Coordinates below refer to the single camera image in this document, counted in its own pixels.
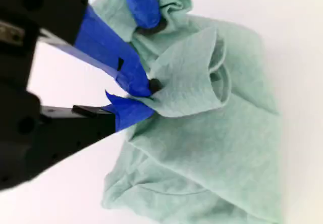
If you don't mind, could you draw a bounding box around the green t-shirt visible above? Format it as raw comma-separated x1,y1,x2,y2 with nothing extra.
87,0,285,224

